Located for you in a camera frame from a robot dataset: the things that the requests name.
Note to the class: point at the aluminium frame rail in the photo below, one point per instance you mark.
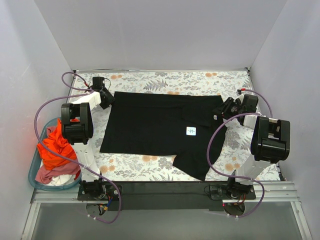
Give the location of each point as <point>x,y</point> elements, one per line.
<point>275,214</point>

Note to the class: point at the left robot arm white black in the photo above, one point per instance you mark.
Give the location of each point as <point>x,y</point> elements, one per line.
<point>77,126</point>

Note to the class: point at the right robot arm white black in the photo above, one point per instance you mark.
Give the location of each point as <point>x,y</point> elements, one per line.
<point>270,141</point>

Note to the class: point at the black t shirt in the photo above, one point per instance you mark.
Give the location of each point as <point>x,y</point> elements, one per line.
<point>166,125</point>

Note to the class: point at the teal plastic laundry basket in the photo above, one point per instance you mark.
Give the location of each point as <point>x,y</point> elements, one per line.
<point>35,166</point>

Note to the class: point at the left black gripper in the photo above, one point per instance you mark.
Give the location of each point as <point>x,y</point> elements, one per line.
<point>108,97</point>

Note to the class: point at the pink t shirt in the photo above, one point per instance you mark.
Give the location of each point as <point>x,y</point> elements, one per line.
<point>45,176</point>

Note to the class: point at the orange t shirt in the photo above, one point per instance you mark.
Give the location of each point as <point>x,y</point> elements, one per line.
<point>59,145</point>

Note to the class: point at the white t shirt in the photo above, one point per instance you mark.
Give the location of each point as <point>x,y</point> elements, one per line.
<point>61,180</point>

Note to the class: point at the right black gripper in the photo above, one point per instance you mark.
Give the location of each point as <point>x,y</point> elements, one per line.
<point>225,108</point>

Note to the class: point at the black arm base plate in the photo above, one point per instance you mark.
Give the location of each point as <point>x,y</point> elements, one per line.
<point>161,195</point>

